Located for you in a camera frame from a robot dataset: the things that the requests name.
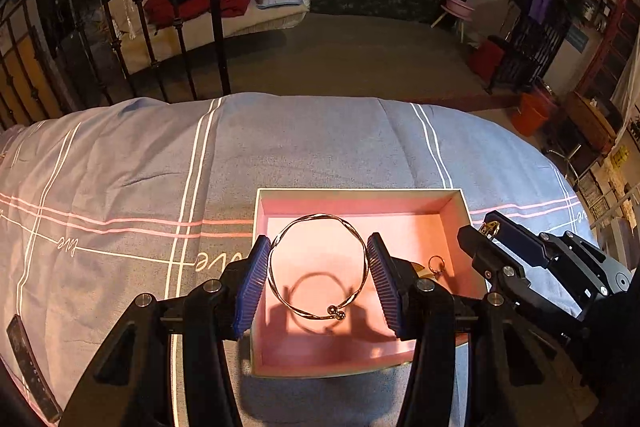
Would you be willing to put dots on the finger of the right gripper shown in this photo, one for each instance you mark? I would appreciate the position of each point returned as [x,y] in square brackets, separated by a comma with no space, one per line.
[522,242]
[503,276]

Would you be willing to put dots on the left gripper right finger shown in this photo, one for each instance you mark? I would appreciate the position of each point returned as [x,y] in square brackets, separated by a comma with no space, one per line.
[514,350]

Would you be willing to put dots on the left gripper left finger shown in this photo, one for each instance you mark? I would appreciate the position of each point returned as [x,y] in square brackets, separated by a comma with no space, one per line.
[127,382]

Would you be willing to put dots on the twisted gold bangle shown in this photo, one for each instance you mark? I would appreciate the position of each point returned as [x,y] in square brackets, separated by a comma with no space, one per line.
[318,268]

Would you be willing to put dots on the cream jewelry box pink lining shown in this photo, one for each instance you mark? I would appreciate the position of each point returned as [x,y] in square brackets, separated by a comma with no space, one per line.
[417,224]

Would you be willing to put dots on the orange plastic bucket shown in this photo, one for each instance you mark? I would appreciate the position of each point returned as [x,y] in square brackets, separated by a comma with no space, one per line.
[532,113]

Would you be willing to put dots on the grey striped bed cover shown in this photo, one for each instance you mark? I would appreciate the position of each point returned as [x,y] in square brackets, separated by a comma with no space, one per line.
[102,205]

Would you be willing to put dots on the pink basin on stool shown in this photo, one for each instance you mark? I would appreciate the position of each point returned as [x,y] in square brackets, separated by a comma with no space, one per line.
[461,11]

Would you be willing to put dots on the purple hanging towel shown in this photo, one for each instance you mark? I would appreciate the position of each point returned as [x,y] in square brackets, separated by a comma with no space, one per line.
[538,10]

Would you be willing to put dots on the white wicker swing bench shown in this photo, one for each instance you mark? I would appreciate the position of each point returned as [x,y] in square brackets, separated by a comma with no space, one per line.
[151,30]

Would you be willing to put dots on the red blanket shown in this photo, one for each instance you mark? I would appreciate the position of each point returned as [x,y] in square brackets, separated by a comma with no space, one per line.
[161,13]

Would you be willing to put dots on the black iron bed frame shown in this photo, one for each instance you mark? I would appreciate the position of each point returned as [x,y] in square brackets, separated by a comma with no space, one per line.
[58,56]

